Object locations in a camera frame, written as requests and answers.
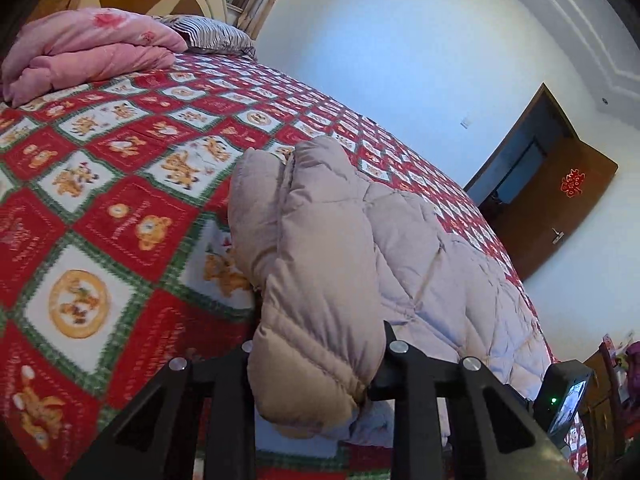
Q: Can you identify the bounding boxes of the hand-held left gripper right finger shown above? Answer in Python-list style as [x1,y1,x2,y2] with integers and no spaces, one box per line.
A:
[367,320,583,480]

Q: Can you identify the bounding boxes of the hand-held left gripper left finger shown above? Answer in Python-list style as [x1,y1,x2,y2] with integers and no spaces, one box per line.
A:
[65,340,258,480]

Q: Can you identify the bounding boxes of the light grey down coat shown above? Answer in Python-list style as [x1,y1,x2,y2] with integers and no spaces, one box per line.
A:
[227,135,558,448]

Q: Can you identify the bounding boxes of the brown wooden chair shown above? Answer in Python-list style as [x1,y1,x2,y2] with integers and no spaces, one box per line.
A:
[575,342,631,480]

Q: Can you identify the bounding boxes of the purple cloth item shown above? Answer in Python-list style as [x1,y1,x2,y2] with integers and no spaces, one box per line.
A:
[622,340,640,396]

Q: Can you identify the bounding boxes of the brown wooden door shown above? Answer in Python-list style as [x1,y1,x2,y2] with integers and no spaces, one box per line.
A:
[492,132,619,281]

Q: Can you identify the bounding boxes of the red paper door decoration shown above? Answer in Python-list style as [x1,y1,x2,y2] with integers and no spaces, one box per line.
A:
[560,169,587,198]

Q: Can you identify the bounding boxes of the red checkered printed blanket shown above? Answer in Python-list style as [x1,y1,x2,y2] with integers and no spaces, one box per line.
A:
[0,52,591,480]

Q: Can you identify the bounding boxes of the striped pillow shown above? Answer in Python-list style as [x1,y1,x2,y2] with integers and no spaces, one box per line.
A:
[160,15,257,57]

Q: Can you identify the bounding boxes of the pink folded quilt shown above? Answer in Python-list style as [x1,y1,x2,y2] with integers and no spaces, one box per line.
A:
[0,7,190,108]

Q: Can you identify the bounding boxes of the brown door frame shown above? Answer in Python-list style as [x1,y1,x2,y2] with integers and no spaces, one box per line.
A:
[464,82,581,206]

